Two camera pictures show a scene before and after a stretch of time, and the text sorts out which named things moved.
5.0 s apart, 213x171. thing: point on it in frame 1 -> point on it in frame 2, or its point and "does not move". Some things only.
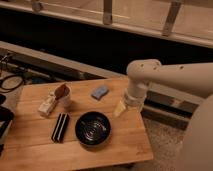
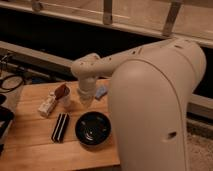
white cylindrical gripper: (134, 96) -> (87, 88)
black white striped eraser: (60, 128) does not move
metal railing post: (107, 12) does not move
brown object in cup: (61, 91) does not move
